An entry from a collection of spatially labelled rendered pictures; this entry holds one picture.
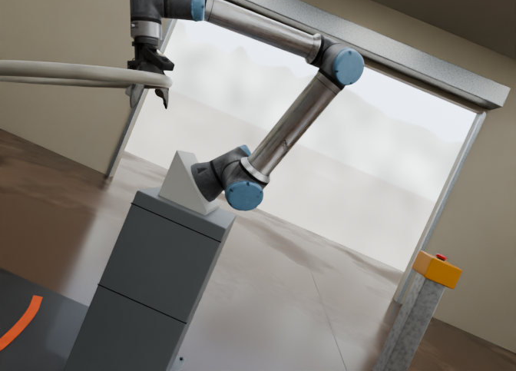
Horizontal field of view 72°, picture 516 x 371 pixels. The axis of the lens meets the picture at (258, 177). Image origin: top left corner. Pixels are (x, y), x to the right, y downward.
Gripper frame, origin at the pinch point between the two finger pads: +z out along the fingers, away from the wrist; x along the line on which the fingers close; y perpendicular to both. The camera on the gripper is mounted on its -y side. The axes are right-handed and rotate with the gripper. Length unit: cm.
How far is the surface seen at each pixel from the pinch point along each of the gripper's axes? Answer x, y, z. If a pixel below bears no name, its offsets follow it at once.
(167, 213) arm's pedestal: -18.4, 16.4, 42.3
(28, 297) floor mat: 8, 100, 102
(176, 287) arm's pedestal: -17, 9, 72
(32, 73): 39.1, -18.3, -6.2
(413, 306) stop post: -64, -70, 68
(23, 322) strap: 17, 79, 103
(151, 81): 16.2, -23.7, -6.6
